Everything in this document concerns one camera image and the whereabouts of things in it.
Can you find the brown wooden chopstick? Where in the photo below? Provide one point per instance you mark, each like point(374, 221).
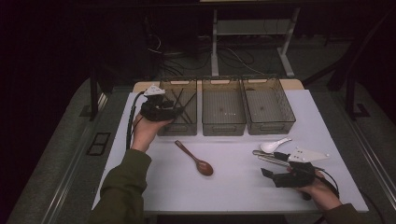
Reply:
point(189, 119)
point(184, 116)

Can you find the translucent brown plastic bin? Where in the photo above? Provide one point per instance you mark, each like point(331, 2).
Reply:
point(222, 107)
point(186, 127)
point(267, 105)

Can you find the white ceramic spoon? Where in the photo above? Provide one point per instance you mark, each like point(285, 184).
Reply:
point(268, 147)

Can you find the person's right hand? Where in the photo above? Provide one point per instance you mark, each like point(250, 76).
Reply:
point(322, 193)

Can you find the person's left hand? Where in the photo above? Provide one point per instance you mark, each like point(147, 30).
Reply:
point(144, 130)

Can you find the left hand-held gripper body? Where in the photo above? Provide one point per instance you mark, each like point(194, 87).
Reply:
point(154, 110)

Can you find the black metal stand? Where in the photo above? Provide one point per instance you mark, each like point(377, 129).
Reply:
point(350, 99)
point(93, 99)

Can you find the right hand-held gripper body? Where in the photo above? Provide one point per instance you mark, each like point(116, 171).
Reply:
point(295, 175)

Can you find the metal floor rail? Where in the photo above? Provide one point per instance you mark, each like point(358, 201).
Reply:
point(376, 161)
point(67, 180)

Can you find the white table mat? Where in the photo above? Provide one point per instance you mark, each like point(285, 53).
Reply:
point(230, 193)

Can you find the brown wooden spoon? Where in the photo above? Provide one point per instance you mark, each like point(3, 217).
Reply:
point(204, 168)

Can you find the white metal desk frame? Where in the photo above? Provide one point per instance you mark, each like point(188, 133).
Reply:
point(214, 46)

